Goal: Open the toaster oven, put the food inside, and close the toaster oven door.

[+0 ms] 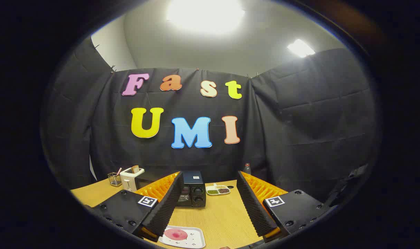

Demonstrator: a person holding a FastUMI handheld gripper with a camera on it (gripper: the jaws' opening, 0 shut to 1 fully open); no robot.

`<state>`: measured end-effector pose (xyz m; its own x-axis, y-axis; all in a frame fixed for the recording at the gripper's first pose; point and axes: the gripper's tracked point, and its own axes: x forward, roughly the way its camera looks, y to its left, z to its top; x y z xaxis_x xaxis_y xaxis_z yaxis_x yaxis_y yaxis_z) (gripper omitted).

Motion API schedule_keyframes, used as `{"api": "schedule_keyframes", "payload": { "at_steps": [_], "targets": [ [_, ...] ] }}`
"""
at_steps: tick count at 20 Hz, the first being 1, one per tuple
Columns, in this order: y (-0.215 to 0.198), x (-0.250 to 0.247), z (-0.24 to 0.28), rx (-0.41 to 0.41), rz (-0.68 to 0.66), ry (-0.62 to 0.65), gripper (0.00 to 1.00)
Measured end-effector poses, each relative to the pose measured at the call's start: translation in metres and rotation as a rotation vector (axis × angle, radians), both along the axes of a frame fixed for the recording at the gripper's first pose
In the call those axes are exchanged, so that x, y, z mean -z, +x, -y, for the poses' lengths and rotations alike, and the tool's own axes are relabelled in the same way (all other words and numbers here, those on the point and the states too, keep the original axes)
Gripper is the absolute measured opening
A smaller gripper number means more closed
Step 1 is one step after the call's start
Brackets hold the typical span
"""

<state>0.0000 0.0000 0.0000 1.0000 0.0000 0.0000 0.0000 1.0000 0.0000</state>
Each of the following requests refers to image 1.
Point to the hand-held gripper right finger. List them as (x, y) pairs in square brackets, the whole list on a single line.
[(253, 207)]

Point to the black toaster oven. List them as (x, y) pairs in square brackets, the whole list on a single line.
[(196, 193)]

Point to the white pop-up toaster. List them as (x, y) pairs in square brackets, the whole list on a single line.
[(128, 180)]

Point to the white divided bean dish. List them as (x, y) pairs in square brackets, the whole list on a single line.
[(217, 190)]

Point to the small ceiling light panel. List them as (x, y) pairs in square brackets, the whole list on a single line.
[(301, 48)]

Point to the white rectangular food tray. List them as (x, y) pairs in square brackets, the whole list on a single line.
[(193, 239)]

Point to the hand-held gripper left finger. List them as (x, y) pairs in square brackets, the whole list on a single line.
[(168, 207)]

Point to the large ceiling light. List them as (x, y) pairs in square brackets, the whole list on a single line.
[(204, 15)]

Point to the pink round meat slice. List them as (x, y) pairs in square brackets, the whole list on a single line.
[(175, 234)]

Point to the red label water bottle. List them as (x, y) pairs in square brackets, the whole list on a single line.
[(247, 169)]

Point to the brown bread slice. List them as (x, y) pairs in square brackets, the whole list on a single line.
[(135, 169)]

